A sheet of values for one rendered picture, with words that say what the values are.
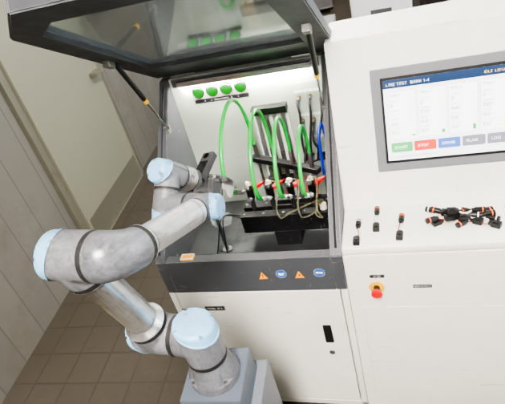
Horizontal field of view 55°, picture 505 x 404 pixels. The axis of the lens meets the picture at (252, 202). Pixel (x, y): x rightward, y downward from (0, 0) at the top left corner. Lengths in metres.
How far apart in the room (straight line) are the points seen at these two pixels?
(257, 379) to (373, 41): 1.12
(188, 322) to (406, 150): 0.91
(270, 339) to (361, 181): 0.75
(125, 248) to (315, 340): 1.14
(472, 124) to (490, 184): 0.22
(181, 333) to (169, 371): 1.47
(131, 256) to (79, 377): 2.04
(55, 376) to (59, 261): 2.09
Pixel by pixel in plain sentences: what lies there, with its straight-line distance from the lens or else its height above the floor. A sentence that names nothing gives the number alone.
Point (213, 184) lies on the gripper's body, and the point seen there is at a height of 1.28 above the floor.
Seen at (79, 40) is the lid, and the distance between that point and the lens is 1.54.
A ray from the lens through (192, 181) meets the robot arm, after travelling 1.49.
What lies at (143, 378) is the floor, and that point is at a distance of 2.84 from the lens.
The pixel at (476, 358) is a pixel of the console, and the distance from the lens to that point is 2.07.
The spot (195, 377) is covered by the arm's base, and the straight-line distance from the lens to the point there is 1.46.
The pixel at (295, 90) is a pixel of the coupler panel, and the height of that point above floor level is 1.33.
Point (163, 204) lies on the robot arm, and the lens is 1.41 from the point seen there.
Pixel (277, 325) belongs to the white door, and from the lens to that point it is 1.98.
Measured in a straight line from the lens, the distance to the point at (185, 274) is 1.88.
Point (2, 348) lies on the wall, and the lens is 3.21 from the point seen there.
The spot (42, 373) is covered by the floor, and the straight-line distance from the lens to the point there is 3.22.
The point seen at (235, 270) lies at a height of 0.90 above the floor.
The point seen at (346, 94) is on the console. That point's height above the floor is 1.38.
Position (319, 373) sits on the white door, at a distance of 2.19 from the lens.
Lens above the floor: 2.07
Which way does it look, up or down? 34 degrees down
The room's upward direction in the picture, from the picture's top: 16 degrees counter-clockwise
